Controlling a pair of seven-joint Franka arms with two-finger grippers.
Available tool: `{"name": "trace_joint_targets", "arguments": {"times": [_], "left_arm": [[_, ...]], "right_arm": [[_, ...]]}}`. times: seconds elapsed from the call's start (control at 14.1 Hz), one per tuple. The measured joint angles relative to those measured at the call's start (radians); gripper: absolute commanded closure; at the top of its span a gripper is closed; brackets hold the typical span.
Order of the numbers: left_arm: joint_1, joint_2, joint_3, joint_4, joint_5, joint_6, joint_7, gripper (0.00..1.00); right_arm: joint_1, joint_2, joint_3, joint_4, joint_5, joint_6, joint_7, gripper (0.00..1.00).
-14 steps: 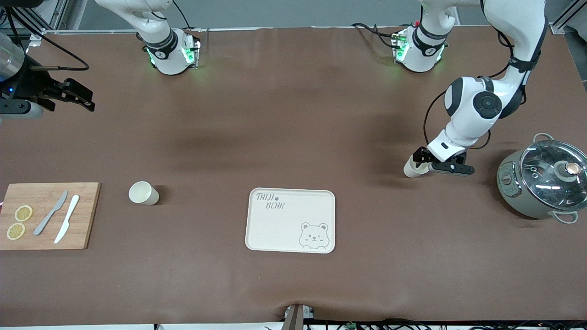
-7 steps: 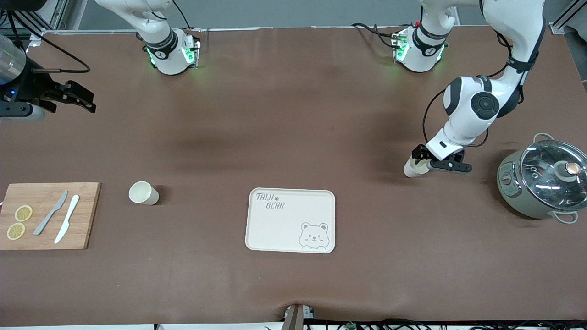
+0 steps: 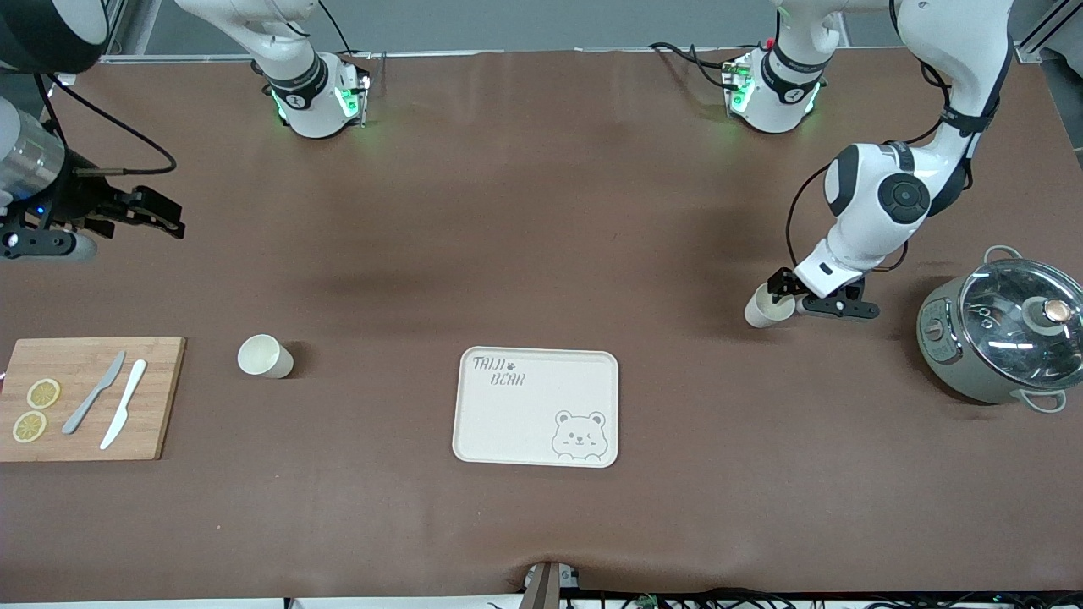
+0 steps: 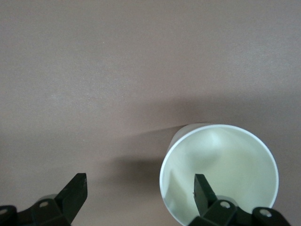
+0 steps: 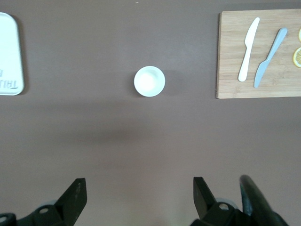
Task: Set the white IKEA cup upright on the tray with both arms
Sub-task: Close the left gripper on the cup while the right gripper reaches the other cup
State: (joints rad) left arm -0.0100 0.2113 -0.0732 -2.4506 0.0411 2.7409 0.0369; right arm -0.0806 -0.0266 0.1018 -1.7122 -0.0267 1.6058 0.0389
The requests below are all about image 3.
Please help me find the black base cable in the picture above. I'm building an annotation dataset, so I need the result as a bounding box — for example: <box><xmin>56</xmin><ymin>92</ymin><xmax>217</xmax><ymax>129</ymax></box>
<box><xmin>650</xmin><ymin>41</ymin><xmax>737</xmax><ymax>90</ymax></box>
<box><xmin>317</xmin><ymin>0</ymin><xmax>356</xmax><ymax>56</ymax></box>

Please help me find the bamboo cutting board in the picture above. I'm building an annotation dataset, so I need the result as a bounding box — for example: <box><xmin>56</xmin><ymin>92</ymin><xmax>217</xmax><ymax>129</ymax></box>
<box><xmin>0</xmin><ymin>337</ymin><xmax>187</xmax><ymax>463</ymax></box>

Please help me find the cream bear print tray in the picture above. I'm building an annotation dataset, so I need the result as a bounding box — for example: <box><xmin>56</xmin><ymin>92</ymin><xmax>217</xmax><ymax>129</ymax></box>
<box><xmin>452</xmin><ymin>346</ymin><xmax>620</xmax><ymax>469</ymax></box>

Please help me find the grey pot with glass lid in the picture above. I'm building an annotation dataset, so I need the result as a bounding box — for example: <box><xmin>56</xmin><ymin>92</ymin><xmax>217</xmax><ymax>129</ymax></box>
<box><xmin>916</xmin><ymin>245</ymin><xmax>1083</xmax><ymax>414</ymax></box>

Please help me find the black right base cable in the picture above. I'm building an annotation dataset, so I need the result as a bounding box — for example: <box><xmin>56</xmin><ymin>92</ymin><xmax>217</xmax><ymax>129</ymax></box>
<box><xmin>317</xmin><ymin>0</ymin><xmax>356</xmax><ymax>56</ymax></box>

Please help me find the grey plastic knife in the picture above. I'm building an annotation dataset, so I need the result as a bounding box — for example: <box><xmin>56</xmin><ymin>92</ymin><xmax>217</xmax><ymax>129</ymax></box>
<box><xmin>61</xmin><ymin>350</ymin><xmax>127</xmax><ymax>436</ymax></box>

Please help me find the metal table edge clamp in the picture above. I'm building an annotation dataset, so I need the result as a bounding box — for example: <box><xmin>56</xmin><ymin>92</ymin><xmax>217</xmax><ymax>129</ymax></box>
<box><xmin>523</xmin><ymin>561</ymin><xmax>581</xmax><ymax>609</ymax></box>

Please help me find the black left base cable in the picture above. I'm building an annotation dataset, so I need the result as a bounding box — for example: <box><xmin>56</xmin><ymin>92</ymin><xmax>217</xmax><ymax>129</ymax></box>
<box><xmin>650</xmin><ymin>41</ymin><xmax>737</xmax><ymax>90</ymax></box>

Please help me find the aluminium frame profile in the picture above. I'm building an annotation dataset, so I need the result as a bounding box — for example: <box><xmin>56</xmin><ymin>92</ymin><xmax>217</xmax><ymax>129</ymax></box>
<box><xmin>1015</xmin><ymin>0</ymin><xmax>1083</xmax><ymax>64</ymax></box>

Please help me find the glass pot lid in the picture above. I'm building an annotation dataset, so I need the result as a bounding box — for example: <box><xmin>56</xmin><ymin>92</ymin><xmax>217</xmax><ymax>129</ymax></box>
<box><xmin>959</xmin><ymin>258</ymin><xmax>1083</xmax><ymax>392</ymax></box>

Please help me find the white plastic knife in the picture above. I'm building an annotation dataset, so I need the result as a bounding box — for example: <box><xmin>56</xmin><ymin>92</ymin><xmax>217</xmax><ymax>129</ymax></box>
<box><xmin>99</xmin><ymin>359</ymin><xmax>148</xmax><ymax>451</ymax></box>

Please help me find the cream paper cup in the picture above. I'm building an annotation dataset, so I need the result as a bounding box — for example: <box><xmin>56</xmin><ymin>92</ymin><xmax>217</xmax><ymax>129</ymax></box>
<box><xmin>745</xmin><ymin>283</ymin><xmax>797</xmax><ymax>329</ymax></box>

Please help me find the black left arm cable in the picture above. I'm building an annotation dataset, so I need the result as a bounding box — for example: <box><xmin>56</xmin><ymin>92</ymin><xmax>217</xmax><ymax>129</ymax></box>
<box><xmin>785</xmin><ymin>163</ymin><xmax>834</xmax><ymax>273</ymax></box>

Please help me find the white plastic cup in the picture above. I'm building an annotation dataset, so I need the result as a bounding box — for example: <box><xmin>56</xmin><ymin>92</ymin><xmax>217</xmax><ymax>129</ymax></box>
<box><xmin>237</xmin><ymin>334</ymin><xmax>294</xmax><ymax>379</ymax></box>

